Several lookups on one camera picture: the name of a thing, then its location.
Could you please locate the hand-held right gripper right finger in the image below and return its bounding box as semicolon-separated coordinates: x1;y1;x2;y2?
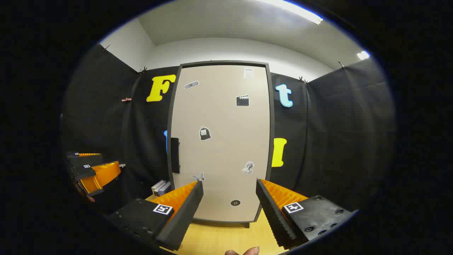
256;178;355;249

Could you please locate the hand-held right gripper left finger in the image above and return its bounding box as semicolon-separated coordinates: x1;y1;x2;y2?
105;181;205;251

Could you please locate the black door handle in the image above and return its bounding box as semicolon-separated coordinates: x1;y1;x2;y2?
171;137;181;174

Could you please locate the beige cabinet door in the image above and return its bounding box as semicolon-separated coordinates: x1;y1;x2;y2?
171;65;271;223

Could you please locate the grey cabinet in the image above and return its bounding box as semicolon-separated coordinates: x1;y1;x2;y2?
166;61;276;228

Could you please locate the grey book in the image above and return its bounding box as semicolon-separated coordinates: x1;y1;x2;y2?
151;180;166;196

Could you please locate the black backdrop cloth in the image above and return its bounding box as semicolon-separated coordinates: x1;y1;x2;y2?
62;44;396;216

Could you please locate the long ceiling light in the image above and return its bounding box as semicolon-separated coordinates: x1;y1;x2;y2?
258;0;323;25

